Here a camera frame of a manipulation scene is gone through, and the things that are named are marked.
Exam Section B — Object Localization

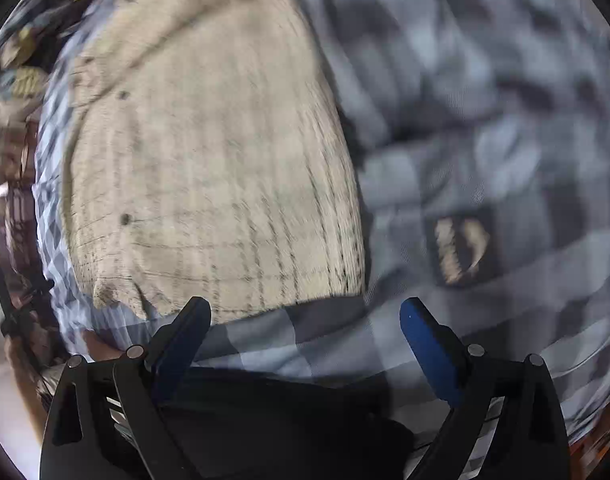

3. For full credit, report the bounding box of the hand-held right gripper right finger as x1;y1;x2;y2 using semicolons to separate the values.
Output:
399;297;572;480

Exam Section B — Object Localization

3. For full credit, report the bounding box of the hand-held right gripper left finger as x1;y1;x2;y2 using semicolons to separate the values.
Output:
39;296;212;480

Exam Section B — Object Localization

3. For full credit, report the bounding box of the blue grey checkered shirt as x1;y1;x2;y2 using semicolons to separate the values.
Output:
32;0;610;441

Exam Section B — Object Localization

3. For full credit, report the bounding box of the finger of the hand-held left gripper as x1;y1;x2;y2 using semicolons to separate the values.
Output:
0;265;54;341

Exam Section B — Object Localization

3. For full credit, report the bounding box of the dark leaf-print cloth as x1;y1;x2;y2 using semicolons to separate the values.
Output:
0;0;93;126

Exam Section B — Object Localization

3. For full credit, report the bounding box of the beige checked shirt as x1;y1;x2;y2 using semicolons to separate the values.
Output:
60;0;368;322

